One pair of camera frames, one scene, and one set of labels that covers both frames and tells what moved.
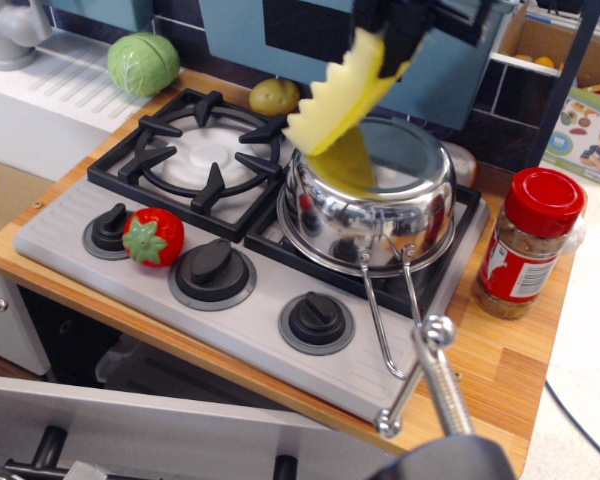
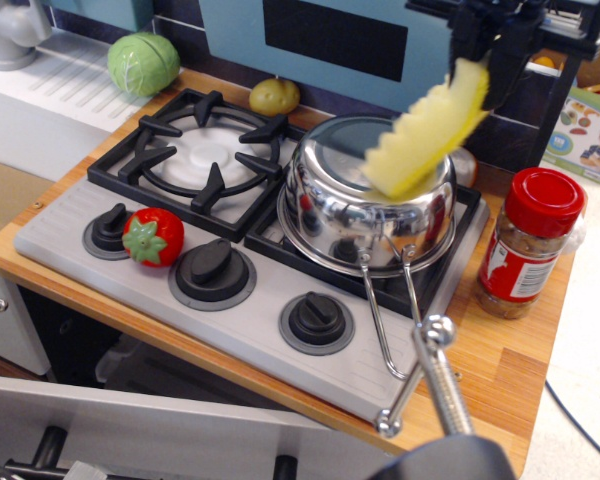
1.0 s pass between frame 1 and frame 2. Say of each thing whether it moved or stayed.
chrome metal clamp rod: stayed
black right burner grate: stayed
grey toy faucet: stayed
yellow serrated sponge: moved
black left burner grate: stayed
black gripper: moved
